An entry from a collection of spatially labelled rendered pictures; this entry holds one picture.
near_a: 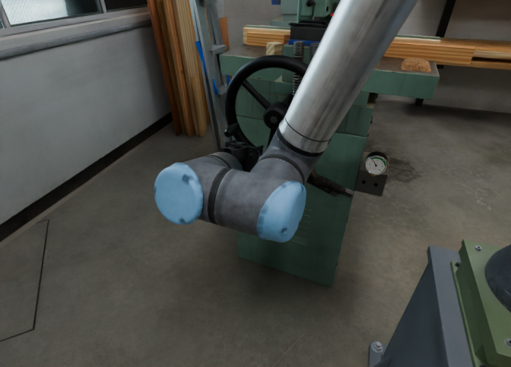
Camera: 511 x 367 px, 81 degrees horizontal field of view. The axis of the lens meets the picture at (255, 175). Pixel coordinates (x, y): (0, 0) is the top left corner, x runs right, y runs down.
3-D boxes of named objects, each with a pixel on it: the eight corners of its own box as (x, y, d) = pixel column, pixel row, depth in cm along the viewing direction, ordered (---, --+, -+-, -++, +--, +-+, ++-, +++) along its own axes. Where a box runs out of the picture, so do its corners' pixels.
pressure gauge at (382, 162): (360, 178, 88) (366, 153, 83) (362, 171, 91) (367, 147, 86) (383, 182, 86) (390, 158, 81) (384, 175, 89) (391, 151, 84)
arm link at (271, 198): (312, 164, 46) (239, 149, 50) (291, 210, 37) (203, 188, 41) (307, 211, 51) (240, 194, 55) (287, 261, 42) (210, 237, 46)
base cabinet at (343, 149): (236, 257, 141) (228, 115, 101) (276, 188, 185) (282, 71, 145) (332, 289, 127) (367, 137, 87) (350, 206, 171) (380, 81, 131)
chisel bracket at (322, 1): (299, 22, 89) (303, -12, 84) (311, 16, 99) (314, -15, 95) (325, 23, 86) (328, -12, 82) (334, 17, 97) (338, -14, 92)
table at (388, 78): (204, 83, 88) (202, 61, 84) (246, 59, 111) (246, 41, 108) (436, 114, 69) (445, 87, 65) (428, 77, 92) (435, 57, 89)
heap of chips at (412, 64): (401, 69, 77) (403, 61, 76) (401, 60, 85) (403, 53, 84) (431, 72, 75) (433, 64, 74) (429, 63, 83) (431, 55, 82)
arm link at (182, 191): (201, 237, 43) (144, 219, 46) (236, 210, 55) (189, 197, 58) (205, 174, 41) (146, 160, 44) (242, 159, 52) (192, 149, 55)
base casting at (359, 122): (230, 114, 101) (228, 87, 96) (282, 71, 145) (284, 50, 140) (368, 137, 87) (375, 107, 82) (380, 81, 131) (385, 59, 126)
